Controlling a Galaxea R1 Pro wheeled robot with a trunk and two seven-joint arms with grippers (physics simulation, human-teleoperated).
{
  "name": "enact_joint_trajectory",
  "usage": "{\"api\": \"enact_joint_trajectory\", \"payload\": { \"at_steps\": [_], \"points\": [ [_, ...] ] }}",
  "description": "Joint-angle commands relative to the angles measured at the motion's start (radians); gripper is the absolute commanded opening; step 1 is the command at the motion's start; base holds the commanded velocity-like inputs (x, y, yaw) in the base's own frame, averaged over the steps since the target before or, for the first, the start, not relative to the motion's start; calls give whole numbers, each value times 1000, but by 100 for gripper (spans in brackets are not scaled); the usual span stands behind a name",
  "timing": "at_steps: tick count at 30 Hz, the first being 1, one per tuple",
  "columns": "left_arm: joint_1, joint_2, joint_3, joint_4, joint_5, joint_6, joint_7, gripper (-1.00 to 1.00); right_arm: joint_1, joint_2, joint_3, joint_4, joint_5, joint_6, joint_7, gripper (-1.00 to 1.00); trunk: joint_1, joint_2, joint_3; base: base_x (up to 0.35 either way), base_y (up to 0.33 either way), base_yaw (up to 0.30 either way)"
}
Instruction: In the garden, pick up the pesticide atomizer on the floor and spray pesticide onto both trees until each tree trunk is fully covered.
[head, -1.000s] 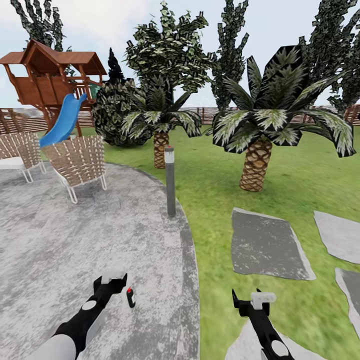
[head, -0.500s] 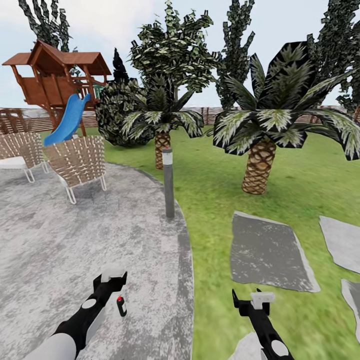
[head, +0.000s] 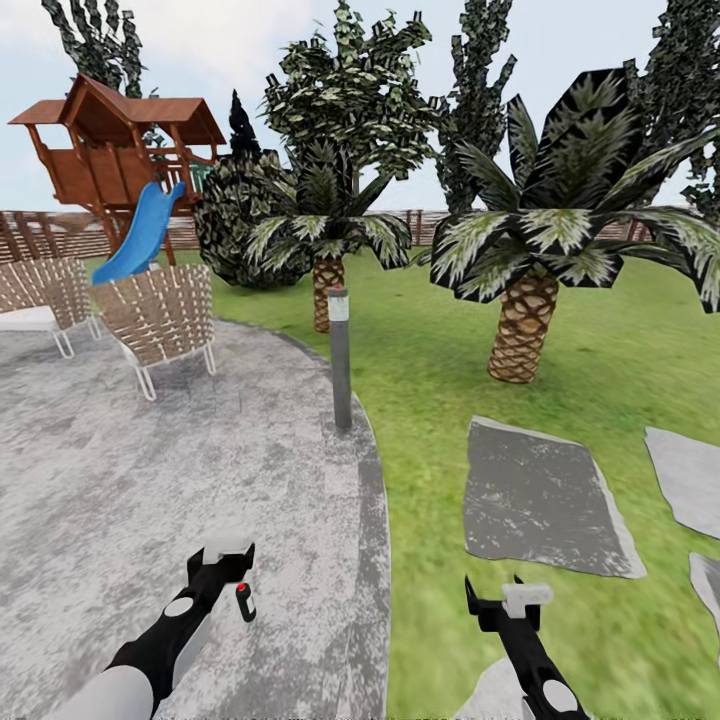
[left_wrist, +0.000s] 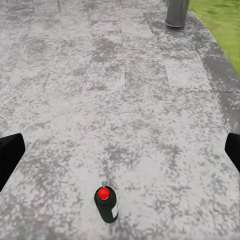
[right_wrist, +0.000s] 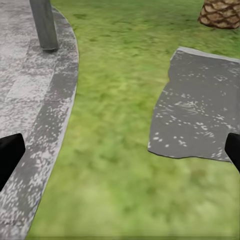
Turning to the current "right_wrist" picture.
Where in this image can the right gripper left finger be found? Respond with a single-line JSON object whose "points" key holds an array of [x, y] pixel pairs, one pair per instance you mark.
{"points": [[12, 148]]}

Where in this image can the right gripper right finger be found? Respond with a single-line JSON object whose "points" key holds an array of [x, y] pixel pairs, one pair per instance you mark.
{"points": [[232, 148]]}

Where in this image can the bush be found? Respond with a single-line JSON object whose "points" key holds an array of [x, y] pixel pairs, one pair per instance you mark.
{"points": [[220, 14]]}

